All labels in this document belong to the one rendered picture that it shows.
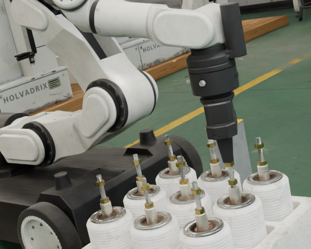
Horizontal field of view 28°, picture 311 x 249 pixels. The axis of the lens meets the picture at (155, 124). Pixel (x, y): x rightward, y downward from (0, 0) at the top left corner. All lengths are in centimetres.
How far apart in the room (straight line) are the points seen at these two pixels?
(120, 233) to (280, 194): 33
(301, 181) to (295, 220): 68
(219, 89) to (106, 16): 25
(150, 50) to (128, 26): 299
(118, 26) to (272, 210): 48
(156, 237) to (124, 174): 57
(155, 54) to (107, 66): 259
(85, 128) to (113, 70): 17
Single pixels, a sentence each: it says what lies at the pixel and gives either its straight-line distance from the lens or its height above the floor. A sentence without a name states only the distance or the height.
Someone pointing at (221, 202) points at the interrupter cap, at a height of 25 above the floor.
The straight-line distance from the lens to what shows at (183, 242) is 112.
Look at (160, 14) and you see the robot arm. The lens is 110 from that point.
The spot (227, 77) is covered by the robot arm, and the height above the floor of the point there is 50.
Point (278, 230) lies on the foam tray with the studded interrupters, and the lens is 125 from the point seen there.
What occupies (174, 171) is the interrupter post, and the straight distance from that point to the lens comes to 143.
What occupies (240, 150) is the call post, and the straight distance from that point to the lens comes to 153.
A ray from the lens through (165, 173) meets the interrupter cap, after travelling 145.
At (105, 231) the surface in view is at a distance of 125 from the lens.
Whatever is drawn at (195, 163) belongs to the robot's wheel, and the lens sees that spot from 191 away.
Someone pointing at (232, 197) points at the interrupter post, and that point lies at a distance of 121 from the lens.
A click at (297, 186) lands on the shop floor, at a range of 192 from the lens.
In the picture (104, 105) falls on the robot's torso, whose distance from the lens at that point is 156.
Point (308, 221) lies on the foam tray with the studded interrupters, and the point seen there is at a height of 15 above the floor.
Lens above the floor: 72
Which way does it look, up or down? 14 degrees down
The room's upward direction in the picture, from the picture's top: 12 degrees counter-clockwise
